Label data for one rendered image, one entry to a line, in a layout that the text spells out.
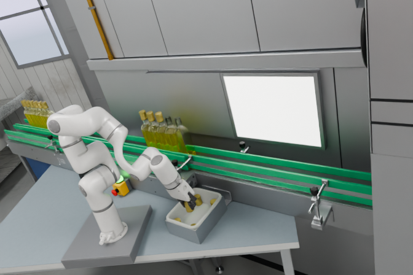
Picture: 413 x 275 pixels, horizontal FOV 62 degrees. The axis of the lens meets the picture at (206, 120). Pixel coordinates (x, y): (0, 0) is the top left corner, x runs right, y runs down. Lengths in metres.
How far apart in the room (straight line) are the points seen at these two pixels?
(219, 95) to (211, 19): 0.34
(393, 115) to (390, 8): 0.25
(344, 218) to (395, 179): 0.44
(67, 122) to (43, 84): 3.54
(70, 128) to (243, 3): 0.79
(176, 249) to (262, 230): 0.37
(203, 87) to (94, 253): 0.86
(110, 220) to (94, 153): 0.30
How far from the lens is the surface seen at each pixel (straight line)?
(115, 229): 1.62
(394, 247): 1.22
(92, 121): 1.31
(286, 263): 1.60
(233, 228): 1.54
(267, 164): 1.54
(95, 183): 1.50
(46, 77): 4.81
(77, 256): 1.66
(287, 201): 1.48
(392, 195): 1.08
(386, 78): 0.90
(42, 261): 1.85
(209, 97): 1.62
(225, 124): 1.65
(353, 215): 1.41
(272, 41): 1.38
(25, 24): 4.67
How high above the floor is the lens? 1.81
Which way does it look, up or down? 26 degrees down
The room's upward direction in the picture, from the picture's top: 15 degrees counter-clockwise
